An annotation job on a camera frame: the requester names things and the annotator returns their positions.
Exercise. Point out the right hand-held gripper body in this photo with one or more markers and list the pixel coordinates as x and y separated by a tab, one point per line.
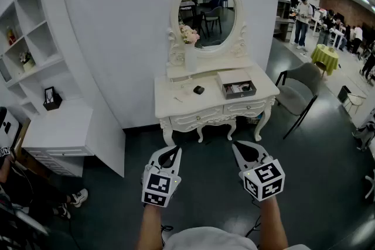
263	178

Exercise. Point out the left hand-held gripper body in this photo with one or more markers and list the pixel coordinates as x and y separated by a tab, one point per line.
159	184

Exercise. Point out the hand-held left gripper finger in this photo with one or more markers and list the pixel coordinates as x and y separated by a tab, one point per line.
175	165
155	158

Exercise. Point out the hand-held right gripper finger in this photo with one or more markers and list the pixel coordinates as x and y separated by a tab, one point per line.
255	152
240	159

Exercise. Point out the small black compact case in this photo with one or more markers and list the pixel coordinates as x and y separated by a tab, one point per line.
198	89

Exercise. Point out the white jewellery box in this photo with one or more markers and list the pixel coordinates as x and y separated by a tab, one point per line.
231	76

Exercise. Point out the person's left forearm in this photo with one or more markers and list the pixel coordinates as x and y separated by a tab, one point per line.
150	228

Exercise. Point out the person's right forearm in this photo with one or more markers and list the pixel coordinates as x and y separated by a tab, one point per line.
274	225

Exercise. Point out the white carved table base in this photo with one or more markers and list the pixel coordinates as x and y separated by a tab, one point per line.
199	120

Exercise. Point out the white dressing table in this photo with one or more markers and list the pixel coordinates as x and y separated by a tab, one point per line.
205	104

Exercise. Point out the grey upholstered chair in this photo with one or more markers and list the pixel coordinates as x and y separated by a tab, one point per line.
296	96

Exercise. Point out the person's white shirt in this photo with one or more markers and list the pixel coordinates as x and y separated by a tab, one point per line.
211	240

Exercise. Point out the small white open drawer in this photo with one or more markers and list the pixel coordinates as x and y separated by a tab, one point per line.
180	80

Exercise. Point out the white vase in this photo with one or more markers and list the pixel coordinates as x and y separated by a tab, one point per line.
190	58

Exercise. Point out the black waste bin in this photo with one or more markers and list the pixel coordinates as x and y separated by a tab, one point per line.
343	94

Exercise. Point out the white office chair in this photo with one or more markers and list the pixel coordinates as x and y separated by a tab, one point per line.
370	184

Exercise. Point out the grey backpack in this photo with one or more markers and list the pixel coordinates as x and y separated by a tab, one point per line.
366	128

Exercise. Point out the green cloth round table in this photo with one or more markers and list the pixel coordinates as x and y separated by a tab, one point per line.
323	57

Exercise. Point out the grey cabinet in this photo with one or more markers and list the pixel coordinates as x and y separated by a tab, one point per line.
283	23

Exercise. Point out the white carved oval mirror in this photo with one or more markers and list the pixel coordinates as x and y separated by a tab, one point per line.
214	23

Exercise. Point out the small potted flowers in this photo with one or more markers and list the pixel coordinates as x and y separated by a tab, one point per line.
27	63

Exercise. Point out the white cubby shelf unit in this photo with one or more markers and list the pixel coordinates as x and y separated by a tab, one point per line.
55	8

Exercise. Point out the red shelf ornament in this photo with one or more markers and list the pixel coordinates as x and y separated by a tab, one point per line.
11	36

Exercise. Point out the black picture frame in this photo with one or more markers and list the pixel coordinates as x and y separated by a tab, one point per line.
52	101

